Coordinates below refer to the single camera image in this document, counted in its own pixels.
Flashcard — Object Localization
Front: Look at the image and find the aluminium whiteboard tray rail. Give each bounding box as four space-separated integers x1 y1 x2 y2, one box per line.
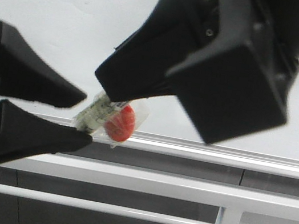
0 107 299 179

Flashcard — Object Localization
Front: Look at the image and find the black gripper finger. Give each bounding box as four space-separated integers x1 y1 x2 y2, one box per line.
166 0 297 144
0 99 92 163
0 21 87 108
95 0 219 102

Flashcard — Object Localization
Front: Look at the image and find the white whiteboard marker pen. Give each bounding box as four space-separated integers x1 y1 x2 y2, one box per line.
71 90 130 135

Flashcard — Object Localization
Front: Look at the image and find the white whiteboard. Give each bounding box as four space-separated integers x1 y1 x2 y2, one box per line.
0 0 299 160

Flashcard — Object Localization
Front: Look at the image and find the white horizontal round bar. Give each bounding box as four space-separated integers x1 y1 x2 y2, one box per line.
0 184 212 224

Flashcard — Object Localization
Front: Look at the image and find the red round magnet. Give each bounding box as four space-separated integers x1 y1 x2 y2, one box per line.
104 105 136 142

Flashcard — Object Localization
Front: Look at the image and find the white metal stand frame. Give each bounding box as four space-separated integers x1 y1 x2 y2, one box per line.
1 154 299 224

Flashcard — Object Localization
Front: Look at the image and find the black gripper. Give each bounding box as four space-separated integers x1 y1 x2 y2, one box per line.
237 0 299 85

